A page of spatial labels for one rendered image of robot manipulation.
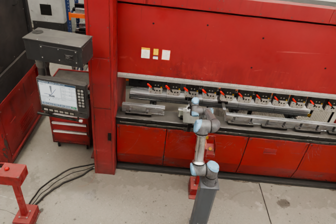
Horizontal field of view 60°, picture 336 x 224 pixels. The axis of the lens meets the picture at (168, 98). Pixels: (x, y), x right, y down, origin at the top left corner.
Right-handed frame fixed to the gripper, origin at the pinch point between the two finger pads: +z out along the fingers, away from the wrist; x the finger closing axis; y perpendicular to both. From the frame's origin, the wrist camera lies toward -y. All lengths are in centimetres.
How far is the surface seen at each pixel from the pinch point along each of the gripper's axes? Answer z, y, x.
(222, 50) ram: -52, 52, -21
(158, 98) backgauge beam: 29, 18, 39
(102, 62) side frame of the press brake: -52, 25, 96
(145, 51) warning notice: -45, 46, 56
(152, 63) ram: -34, 37, 48
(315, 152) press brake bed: 29, -30, -157
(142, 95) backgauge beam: 28, 19, 58
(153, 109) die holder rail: 13.1, -0.9, 42.4
